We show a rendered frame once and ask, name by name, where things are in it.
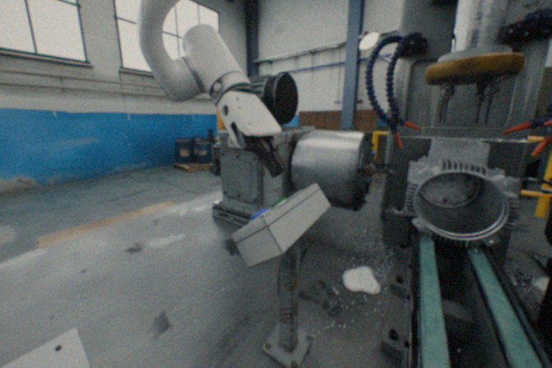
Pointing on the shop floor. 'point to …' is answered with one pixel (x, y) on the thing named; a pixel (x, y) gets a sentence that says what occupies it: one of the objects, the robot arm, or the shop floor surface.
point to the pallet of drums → (193, 151)
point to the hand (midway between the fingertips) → (275, 164)
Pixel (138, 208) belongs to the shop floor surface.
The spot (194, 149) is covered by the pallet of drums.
